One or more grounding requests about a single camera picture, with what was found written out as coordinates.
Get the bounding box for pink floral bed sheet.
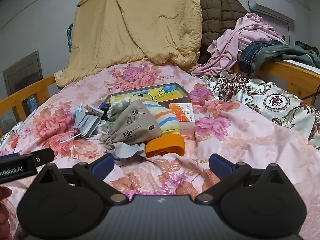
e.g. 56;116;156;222
0;60;320;240

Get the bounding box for grey cloth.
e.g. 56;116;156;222
106;142;147;167

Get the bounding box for faded blue jeans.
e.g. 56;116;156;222
237;40;320;73

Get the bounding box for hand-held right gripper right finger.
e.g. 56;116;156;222
195;154;297;203

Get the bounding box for yellow dotted blanket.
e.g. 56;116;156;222
55;0;202;87

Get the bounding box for white air conditioner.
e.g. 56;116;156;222
246;0;297;22

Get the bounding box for orange and white box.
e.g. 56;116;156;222
169;102;195;135

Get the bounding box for striped knitted sock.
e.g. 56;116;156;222
141;100;185;158

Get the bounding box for grey tray with colourful lining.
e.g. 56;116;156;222
104;82;192;110

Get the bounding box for brown quilted jacket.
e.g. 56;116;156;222
197;0;248;64

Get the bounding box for person's left hand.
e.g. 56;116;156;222
0;186;12;233

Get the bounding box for grey face mask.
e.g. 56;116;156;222
60;114;102;144

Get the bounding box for blue face mask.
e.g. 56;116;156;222
72;102;87;120

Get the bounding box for grey wooden door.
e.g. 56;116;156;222
3;51;43;100

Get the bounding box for patterned satin quilt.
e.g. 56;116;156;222
200;70;320;150

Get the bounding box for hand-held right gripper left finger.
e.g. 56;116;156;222
27;153;127;203

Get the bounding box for blue green wall poster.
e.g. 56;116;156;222
66;24;75;53

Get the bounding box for beige linen drawstring pouch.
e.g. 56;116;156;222
100;99;163;147

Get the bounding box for pink garment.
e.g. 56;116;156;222
192;12;287;78

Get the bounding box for white star-print cloth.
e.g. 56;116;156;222
54;69;64;89

